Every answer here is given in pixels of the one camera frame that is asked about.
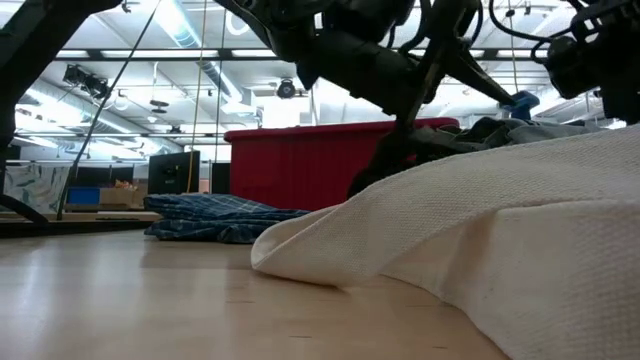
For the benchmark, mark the blue box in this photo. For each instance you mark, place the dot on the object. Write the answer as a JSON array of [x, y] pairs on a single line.
[[82, 196]]

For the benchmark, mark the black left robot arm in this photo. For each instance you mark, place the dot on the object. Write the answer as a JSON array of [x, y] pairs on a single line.
[[30, 50]]

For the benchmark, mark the black monitor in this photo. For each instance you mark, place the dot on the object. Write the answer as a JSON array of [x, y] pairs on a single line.
[[172, 172]]

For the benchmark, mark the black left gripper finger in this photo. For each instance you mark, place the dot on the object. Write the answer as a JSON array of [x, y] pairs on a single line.
[[385, 160], [480, 75]]

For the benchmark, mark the beige wooden desk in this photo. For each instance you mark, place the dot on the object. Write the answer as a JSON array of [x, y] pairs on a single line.
[[75, 216]]

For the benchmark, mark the cardboard box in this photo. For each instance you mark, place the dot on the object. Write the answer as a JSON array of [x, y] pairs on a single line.
[[122, 196]]

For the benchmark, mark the blue plaid shirt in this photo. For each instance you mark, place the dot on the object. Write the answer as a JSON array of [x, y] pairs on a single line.
[[215, 220]]

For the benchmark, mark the black aluminium table frame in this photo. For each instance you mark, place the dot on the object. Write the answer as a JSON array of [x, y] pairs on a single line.
[[75, 229]]

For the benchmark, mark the spray bottle with blue nozzle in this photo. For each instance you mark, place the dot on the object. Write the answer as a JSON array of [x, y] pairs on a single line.
[[525, 100]]

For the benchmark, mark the black ceiling rail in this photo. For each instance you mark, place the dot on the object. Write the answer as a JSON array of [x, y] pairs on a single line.
[[150, 53]]

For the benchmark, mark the cream woven cloth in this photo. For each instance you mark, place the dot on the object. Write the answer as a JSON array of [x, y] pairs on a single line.
[[500, 235]]

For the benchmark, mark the red plastic bin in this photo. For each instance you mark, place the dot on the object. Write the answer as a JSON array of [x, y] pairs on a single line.
[[300, 170]]

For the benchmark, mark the leaf patterned cloth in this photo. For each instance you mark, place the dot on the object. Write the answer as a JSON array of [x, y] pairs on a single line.
[[30, 187]]

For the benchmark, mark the black computer tower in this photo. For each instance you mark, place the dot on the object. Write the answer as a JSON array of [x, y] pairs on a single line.
[[220, 177]]

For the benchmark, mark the round black ceiling lamp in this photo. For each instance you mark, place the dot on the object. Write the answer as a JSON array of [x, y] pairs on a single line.
[[286, 89]]

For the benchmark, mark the light grey garment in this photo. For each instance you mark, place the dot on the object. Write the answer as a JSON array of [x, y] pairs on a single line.
[[525, 132]]

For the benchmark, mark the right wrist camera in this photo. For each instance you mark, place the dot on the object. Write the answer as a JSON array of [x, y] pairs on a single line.
[[570, 65]]

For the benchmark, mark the black disc lamp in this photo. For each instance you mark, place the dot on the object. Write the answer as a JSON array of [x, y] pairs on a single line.
[[159, 105]]

